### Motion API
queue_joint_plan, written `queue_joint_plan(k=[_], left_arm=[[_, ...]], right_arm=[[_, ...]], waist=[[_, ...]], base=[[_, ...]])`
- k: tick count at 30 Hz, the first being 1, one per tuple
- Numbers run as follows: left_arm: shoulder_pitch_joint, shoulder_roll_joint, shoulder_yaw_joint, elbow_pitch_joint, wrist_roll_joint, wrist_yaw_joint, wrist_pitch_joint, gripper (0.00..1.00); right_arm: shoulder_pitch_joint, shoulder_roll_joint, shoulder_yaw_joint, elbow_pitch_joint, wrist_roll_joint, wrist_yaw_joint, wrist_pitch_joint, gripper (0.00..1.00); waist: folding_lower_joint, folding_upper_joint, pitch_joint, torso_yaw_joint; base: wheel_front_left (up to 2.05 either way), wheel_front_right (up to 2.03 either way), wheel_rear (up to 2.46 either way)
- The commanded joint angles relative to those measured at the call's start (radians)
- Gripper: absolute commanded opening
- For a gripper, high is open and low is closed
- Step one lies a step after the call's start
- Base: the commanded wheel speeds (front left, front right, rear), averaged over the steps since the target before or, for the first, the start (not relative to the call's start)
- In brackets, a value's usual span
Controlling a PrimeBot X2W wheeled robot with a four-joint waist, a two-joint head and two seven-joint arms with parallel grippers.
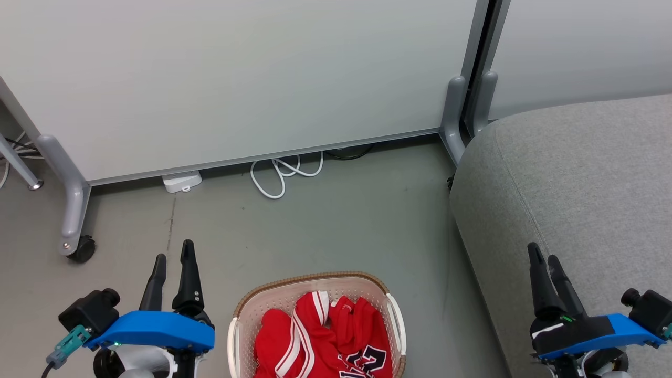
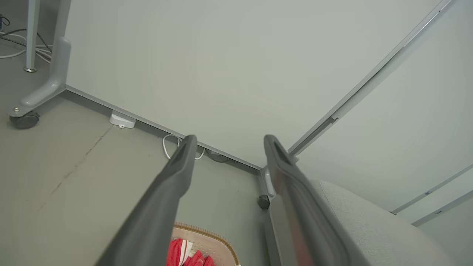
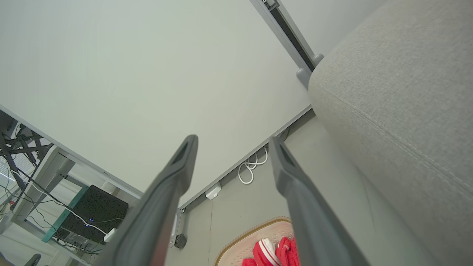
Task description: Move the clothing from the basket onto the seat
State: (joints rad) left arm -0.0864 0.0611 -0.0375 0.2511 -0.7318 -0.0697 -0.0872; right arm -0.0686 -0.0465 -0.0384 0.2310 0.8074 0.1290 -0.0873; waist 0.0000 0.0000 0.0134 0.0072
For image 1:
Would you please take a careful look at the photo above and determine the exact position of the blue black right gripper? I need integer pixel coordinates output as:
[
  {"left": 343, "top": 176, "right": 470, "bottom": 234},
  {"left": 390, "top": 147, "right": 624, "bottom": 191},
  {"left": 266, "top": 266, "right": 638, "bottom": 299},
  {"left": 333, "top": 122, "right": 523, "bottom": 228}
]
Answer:
[{"left": 527, "top": 242, "right": 667, "bottom": 363}]

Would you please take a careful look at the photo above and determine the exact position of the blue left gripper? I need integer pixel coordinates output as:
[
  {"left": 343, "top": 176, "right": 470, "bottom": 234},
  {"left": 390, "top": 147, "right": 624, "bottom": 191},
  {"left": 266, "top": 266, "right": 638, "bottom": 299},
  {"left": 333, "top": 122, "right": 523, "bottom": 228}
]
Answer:
[{"left": 83, "top": 239, "right": 216, "bottom": 378}]

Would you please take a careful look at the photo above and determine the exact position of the red shorts white trim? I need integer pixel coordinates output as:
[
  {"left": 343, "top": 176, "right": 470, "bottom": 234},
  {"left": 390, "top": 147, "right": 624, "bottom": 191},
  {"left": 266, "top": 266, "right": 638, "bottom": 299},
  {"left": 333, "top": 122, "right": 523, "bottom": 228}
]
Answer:
[{"left": 254, "top": 291, "right": 332, "bottom": 378}]

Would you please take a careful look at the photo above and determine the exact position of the red jersey with number 23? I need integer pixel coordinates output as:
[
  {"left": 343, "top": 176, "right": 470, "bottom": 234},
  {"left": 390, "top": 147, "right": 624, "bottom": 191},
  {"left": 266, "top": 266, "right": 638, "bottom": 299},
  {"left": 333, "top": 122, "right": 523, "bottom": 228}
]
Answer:
[{"left": 328, "top": 296, "right": 394, "bottom": 378}]

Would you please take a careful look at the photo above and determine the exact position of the grey fabric sofa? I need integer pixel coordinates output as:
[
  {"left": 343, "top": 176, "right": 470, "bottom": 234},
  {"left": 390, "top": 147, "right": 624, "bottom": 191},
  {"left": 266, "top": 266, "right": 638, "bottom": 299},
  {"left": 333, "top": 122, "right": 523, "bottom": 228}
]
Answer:
[{"left": 450, "top": 94, "right": 672, "bottom": 378}]

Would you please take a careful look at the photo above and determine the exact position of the black caster wheel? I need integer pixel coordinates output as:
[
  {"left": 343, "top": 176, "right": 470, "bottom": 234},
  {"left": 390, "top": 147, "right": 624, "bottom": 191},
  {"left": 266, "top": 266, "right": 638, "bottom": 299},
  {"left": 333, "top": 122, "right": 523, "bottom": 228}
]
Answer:
[{"left": 67, "top": 235, "right": 97, "bottom": 264}]

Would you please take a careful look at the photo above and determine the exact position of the white power adapter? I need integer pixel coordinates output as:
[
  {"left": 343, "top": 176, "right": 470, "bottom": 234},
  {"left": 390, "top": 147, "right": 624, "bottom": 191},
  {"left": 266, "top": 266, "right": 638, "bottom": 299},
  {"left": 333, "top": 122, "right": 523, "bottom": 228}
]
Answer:
[{"left": 162, "top": 171, "right": 203, "bottom": 194}]

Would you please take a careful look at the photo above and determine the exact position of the cream perforated laundry basket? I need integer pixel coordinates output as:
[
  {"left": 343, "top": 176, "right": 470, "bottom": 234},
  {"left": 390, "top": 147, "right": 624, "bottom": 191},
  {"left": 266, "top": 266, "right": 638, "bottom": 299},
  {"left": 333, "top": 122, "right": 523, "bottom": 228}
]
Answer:
[{"left": 227, "top": 271, "right": 407, "bottom": 378}]

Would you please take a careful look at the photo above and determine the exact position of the long grey partition foot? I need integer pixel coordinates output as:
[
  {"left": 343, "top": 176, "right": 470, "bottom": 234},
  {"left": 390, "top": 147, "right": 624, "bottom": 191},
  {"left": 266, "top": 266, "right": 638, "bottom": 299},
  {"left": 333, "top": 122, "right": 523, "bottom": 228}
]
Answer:
[{"left": 36, "top": 134, "right": 92, "bottom": 257}]

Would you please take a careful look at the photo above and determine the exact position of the metal table leg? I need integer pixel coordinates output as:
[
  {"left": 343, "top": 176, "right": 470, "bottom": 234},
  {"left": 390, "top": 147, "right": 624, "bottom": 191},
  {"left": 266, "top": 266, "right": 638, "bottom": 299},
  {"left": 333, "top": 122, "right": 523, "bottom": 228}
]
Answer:
[{"left": 0, "top": 134, "right": 44, "bottom": 191}]

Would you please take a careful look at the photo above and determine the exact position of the short grey partition foot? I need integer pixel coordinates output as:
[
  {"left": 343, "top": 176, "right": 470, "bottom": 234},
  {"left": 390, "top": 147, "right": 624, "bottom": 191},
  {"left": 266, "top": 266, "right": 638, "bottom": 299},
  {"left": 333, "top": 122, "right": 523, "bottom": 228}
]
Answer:
[
  {"left": 440, "top": 76, "right": 468, "bottom": 166},
  {"left": 471, "top": 71, "right": 498, "bottom": 138}
]

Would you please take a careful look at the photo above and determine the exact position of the large white partition panel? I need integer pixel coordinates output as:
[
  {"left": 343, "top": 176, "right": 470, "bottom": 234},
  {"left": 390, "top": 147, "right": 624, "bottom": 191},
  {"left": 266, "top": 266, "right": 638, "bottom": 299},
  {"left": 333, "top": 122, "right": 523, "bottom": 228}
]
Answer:
[{"left": 0, "top": 0, "right": 491, "bottom": 187}]

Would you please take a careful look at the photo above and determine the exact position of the narrow white partition panel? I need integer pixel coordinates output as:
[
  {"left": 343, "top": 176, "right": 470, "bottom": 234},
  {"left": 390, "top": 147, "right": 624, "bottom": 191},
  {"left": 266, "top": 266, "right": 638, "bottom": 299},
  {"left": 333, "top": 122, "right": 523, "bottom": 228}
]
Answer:
[{"left": 475, "top": 0, "right": 672, "bottom": 122}]

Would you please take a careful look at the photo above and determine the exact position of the left arm cable teal plug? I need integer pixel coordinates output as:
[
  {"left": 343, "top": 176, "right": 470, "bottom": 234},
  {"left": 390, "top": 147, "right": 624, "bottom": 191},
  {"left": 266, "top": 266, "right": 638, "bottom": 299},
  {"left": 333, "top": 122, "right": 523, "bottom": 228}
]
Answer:
[{"left": 41, "top": 324, "right": 92, "bottom": 378}]

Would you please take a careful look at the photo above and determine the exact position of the looped white cable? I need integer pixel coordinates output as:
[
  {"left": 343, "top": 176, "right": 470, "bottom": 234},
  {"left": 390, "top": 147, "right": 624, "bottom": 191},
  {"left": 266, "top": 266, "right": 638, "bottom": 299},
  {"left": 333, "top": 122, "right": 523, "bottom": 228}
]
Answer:
[{"left": 250, "top": 151, "right": 324, "bottom": 200}]

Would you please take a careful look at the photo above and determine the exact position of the thin white cable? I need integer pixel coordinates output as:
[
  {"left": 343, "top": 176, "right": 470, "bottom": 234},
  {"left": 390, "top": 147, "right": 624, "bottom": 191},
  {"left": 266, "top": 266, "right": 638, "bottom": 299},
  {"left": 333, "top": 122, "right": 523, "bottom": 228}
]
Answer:
[{"left": 0, "top": 131, "right": 33, "bottom": 190}]

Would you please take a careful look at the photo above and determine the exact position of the black floor cable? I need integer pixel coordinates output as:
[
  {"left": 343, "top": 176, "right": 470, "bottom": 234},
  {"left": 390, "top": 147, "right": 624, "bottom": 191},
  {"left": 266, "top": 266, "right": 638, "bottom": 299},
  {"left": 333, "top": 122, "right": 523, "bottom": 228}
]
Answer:
[{"left": 324, "top": 143, "right": 374, "bottom": 161}]

